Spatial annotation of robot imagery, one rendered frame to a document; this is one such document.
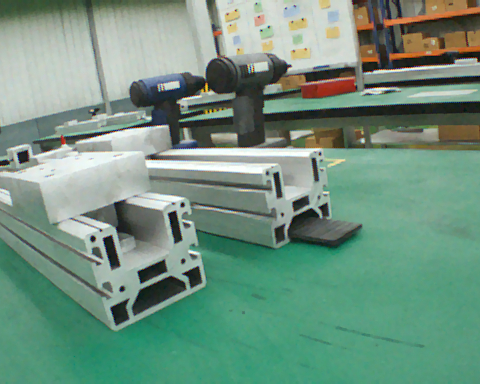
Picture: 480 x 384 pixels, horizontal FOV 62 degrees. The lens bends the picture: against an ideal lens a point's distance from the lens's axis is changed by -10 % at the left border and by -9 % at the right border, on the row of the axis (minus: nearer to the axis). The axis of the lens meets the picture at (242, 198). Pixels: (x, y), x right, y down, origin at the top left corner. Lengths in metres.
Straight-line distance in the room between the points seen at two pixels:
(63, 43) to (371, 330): 13.08
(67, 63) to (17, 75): 1.54
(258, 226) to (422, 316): 0.22
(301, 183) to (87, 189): 0.24
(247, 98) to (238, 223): 0.28
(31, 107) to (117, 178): 12.24
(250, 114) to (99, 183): 0.36
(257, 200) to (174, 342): 0.19
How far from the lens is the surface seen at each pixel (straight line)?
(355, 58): 3.53
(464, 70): 3.76
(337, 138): 4.70
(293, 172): 0.51
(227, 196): 0.49
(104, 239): 0.37
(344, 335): 0.31
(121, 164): 0.43
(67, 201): 0.41
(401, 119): 1.94
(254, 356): 0.30
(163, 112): 0.95
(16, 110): 12.55
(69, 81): 13.10
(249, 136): 0.72
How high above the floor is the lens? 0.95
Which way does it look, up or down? 15 degrees down
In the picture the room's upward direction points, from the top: 10 degrees counter-clockwise
